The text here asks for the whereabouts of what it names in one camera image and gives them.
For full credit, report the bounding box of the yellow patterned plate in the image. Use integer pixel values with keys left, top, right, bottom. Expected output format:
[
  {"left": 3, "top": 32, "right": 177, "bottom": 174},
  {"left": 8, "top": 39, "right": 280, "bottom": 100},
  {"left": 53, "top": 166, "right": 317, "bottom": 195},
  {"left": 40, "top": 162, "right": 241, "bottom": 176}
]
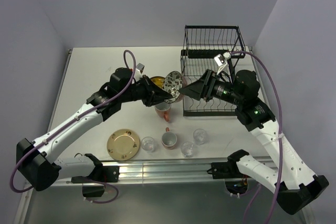
[{"left": 150, "top": 76, "right": 165, "bottom": 90}]

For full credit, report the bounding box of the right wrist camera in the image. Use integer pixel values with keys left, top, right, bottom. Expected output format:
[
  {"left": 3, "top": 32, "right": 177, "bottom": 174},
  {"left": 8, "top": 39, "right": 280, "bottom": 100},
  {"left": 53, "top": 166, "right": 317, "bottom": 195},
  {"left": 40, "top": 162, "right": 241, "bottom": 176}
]
[{"left": 214, "top": 51, "right": 231, "bottom": 75}]

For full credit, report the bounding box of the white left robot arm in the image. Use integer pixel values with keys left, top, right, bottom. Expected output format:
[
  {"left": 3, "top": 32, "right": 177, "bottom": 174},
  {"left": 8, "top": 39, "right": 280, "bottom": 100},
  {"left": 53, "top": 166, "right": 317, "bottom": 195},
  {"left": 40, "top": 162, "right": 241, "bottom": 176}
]
[{"left": 14, "top": 68, "right": 172, "bottom": 191}]

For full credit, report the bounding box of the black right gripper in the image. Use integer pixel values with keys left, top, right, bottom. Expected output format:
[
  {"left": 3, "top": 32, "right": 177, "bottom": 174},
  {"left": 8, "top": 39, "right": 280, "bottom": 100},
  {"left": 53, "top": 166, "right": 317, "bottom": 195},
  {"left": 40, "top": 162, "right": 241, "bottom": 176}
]
[{"left": 178, "top": 69, "right": 243, "bottom": 106}]

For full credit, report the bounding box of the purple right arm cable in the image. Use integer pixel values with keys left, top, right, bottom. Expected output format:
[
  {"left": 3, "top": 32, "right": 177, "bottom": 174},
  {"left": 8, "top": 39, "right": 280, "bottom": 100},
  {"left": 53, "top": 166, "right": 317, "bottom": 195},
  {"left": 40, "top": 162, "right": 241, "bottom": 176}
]
[{"left": 230, "top": 50, "right": 286, "bottom": 224}]

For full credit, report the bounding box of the aluminium mounting rail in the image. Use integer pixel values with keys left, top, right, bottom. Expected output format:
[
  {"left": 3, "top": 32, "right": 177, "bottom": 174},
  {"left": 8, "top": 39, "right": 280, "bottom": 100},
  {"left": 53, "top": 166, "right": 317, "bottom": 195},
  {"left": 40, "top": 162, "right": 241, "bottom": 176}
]
[{"left": 102, "top": 158, "right": 227, "bottom": 185}]

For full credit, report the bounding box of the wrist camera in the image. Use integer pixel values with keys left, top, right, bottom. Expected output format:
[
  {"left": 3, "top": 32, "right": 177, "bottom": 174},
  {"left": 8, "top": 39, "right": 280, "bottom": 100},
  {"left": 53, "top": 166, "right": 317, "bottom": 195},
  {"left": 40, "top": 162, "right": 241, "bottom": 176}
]
[
  {"left": 214, "top": 51, "right": 231, "bottom": 75},
  {"left": 133, "top": 63, "right": 145, "bottom": 79}
]

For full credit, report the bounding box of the large pink floral mug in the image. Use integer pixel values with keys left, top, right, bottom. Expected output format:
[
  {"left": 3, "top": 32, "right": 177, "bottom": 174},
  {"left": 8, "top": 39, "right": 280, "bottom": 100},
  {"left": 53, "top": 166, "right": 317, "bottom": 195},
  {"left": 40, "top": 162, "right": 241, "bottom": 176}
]
[{"left": 155, "top": 102, "right": 171, "bottom": 122}]

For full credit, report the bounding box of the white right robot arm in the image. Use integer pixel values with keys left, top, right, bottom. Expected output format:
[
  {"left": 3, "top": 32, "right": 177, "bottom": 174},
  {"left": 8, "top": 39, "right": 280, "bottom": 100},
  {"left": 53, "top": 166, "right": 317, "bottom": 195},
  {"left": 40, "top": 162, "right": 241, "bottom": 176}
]
[{"left": 179, "top": 70, "right": 329, "bottom": 215}]

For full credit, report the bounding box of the black white patterned bowl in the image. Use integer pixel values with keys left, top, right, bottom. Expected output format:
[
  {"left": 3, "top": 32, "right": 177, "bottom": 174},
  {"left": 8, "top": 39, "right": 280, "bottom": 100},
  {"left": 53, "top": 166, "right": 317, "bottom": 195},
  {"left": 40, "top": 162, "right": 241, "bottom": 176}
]
[{"left": 163, "top": 71, "right": 187, "bottom": 104}]

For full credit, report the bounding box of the small pink cup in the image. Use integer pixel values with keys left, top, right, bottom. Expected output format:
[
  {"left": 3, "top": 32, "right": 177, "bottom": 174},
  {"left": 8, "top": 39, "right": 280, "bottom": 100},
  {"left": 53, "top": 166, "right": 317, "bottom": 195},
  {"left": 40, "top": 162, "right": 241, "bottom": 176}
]
[{"left": 161, "top": 127, "right": 177, "bottom": 150}]

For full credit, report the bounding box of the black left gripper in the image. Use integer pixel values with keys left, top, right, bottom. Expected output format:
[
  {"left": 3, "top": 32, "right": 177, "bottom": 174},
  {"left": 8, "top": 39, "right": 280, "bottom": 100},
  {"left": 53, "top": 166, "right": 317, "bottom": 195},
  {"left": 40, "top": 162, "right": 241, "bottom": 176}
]
[{"left": 119, "top": 75, "right": 172, "bottom": 107}]

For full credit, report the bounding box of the clear glass cup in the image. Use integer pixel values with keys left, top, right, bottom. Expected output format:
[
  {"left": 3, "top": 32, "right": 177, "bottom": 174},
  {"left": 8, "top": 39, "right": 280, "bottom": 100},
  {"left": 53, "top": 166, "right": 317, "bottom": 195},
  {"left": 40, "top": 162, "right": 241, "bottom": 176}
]
[
  {"left": 141, "top": 136, "right": 156, "bottom": 153},
  {"left": 193, "top": 129, "right": 207, "bottom": 145},
  {"left": 181, "top": 142, "right": 195, "bottom": 158}
]

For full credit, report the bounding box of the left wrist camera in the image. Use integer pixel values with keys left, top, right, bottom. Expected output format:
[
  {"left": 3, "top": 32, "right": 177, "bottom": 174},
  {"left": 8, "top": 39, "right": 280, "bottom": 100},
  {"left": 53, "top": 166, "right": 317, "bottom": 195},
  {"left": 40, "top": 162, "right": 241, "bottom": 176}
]
[{"left": 133, "top": 63, "right": 145, "bottom": 79}]

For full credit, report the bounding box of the beige floral plate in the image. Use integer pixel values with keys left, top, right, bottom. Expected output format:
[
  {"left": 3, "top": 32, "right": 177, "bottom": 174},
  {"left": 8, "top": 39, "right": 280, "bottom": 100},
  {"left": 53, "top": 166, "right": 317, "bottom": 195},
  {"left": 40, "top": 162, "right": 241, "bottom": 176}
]
[{"left": 107, "top": 129, "right": 141, "bottom": 161}]

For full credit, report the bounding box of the black wire dish rack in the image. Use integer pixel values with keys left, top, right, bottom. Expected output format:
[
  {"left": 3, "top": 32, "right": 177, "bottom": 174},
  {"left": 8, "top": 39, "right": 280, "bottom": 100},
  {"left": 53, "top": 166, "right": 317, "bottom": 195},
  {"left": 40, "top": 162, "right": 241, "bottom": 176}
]
[{"left": 180, "top": 25, "right": 246, "bottom": 118}]

